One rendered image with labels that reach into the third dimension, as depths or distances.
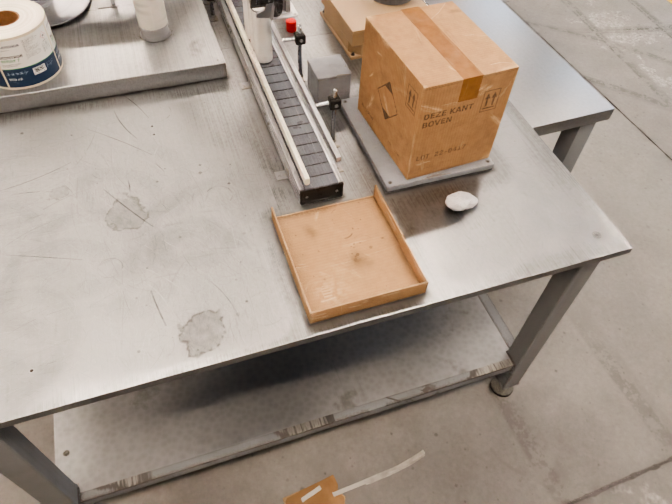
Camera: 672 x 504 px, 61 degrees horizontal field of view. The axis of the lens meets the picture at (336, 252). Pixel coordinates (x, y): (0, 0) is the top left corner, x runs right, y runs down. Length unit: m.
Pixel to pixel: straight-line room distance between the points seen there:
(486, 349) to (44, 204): 1.34
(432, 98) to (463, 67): 0.10
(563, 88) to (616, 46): 2.11
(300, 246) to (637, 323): 1.56
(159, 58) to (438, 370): 1.25
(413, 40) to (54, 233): 0.92
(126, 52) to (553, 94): 1.25
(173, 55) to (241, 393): 1.01
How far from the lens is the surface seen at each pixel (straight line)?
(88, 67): 1.80
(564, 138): 1.94
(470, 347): 1.91
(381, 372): 1.81
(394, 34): 1.41
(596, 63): 3.77
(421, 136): 1.34
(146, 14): 1.82
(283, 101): 1.58
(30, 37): 1.72
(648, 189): 3.04
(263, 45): 1.69
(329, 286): 1.21
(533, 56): 2.01
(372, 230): 1.32
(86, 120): 1.69
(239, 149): 1.52
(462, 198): 1.39
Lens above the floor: 1.83
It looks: 52 degrees down
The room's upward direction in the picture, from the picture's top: 4 degrees clockwise
